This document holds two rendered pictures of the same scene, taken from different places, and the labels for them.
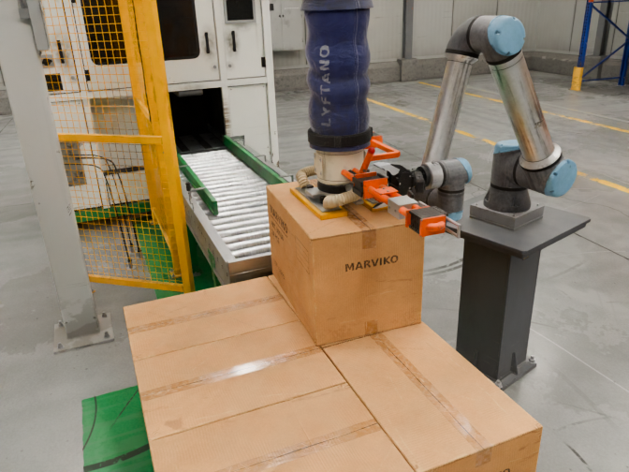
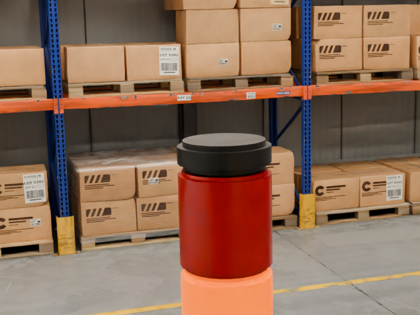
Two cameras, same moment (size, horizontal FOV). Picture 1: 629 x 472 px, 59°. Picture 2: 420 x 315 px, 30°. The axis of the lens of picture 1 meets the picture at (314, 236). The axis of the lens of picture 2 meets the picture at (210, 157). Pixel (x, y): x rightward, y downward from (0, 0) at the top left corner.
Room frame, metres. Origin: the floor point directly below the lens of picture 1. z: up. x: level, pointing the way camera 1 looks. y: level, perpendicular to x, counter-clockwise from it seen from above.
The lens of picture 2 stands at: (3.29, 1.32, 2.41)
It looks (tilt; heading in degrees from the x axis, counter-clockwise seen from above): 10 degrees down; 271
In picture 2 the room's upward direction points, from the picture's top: 1 degrees counter-clockwise
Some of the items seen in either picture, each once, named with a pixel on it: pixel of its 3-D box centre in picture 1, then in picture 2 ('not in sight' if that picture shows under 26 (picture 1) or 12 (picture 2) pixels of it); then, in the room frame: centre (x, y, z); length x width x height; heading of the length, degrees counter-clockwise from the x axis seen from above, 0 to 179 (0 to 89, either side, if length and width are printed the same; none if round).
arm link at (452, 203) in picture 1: (447, 202); not in sight; (1.83, -0.47, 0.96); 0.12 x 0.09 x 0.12; 27
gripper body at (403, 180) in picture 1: (406, 178); not in sight; (1.76, -0.32, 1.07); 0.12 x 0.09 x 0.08; 112
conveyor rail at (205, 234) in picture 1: (185, 203); not in sight; (3.25, 0.79, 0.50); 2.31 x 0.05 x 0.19; 22
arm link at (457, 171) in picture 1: (450, 172); not in sight; (1.82, -0.47, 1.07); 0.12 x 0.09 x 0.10; 112
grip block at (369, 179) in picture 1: (370, 184); not in sight; (1.71, -0.19, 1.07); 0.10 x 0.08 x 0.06; 110
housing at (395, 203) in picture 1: (402, 207); not in sight; (1.51, -0.26, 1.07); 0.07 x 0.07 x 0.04; 20
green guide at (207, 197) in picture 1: (182, 172); not in sight; (3.60, 0.87, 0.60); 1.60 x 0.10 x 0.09; 22
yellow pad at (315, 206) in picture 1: (316, 197); not in sight; (1.91, -0.01, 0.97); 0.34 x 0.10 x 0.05; 20
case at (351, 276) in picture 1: (338, 250); not in sight; (1.93, -0.09, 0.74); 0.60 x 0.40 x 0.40; 18
